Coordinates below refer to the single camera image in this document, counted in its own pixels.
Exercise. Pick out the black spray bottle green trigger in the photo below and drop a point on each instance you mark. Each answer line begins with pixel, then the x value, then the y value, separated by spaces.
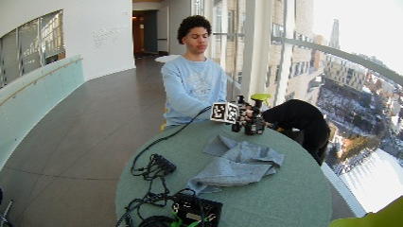
pixel 254 125

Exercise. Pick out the white marker cube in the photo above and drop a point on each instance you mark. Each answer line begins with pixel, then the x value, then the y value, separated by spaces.
pixel 224 113

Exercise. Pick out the black jacket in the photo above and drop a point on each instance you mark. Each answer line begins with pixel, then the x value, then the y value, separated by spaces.
pixel 299 123

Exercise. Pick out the grey cloth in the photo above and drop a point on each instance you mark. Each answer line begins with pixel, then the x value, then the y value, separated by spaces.
pixel 241 164

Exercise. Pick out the person in light blue sweatshirt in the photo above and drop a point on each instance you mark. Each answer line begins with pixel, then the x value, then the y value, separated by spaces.
pixel 190 85

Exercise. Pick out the yellow chair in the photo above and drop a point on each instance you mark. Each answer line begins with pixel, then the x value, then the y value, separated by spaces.
pixel 164 126

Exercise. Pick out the small black hub box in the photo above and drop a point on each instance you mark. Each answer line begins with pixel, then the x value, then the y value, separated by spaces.
pixel 164 163

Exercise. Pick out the black electronics box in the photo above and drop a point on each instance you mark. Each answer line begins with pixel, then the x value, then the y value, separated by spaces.
pixel 197 209

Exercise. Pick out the lime green chair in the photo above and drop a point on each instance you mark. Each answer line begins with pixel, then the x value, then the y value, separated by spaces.
pixel 374 217

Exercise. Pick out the wooden handrail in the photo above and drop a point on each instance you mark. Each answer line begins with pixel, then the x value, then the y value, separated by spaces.
pixel 37 80

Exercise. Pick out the grey tripod leg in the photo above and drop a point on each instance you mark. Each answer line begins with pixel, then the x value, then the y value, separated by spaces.
pixel 6 213

